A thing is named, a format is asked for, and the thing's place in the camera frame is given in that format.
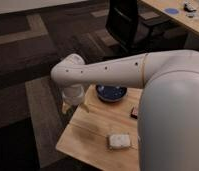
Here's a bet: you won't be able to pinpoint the dark rectangular box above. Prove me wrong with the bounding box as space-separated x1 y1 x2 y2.
130 107 138 119

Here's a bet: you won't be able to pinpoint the white sponge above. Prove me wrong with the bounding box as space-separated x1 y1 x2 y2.
108 134 131 149

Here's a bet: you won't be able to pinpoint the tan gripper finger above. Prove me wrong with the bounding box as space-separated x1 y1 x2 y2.
62 102 69 113
81 103 89 113

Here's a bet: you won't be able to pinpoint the blue ceramic bowl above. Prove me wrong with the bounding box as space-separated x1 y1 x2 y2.
95 85 127 103

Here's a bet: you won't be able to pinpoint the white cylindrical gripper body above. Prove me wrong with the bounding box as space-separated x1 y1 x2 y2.
62 85 85 106

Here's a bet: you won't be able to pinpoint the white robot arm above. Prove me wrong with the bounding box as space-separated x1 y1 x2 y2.
51 49 199 171

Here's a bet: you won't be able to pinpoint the wooden desk in background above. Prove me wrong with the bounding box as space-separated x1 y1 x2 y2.
141 0 199 51

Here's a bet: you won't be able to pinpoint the black office chair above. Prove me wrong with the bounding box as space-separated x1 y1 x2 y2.
106 0 177 53

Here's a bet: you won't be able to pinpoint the small items on desk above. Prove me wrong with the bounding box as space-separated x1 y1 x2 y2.
183 1 199 18

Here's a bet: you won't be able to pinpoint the blue round coaster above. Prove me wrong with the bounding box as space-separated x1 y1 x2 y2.
164 8 179 14

